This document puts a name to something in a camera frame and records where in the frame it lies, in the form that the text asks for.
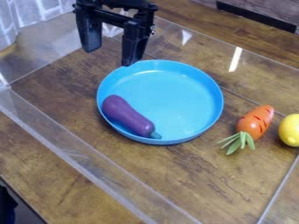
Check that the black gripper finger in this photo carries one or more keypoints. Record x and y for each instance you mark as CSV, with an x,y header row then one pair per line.
x,y
90,30
135,39

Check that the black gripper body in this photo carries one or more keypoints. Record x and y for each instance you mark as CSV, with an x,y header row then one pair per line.
x,y
116,12

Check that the orange toy carrot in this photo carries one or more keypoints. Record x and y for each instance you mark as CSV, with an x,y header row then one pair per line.
x,y
253,125

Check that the white lattice curtain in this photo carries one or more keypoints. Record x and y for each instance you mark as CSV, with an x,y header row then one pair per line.
x,y
19,13

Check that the blue round plate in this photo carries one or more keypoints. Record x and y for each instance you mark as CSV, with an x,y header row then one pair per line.
x,y
171,93

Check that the purple toy eggplant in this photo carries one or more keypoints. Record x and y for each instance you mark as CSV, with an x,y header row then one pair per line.
x,y
119,111

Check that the yellow toy lemon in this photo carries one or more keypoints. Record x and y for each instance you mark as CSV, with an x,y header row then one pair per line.
x,y
289,130

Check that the dark object bottom left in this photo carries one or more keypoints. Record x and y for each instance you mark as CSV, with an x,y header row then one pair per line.
x,y
7,207

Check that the clear acrylic enclosure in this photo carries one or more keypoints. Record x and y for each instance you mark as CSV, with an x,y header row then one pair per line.
x,y
83,175

